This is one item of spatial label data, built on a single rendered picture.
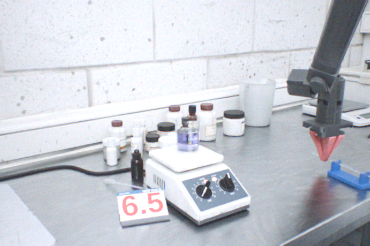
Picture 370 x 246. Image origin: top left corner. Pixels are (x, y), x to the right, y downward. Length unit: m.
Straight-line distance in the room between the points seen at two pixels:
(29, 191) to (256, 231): 0.49
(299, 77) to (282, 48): 0.70
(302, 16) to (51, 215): 1.30
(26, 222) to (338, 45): 0.66
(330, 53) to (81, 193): 0.59
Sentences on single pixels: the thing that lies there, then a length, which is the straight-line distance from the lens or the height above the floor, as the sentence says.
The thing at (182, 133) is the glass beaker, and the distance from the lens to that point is 0.82.
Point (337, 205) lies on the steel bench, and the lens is 0.87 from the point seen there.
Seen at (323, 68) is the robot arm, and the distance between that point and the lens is 0.89.
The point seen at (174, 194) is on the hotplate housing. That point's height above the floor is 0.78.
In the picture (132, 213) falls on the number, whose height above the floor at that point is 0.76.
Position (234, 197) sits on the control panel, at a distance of 0.78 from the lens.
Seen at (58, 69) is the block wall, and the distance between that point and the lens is 1.13.
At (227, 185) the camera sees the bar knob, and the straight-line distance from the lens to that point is 0.78.
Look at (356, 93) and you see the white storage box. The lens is 1.78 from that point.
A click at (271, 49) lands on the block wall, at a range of 1.63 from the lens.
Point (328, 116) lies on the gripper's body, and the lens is 0.98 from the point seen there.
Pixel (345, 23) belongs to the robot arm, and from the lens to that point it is 0.78.
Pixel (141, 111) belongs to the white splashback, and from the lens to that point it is 1.21.
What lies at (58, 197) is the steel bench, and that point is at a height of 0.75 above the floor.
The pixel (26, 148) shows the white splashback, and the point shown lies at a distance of 1.09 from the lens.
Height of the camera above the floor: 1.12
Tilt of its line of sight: 16 degrees down
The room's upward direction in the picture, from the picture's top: straight up
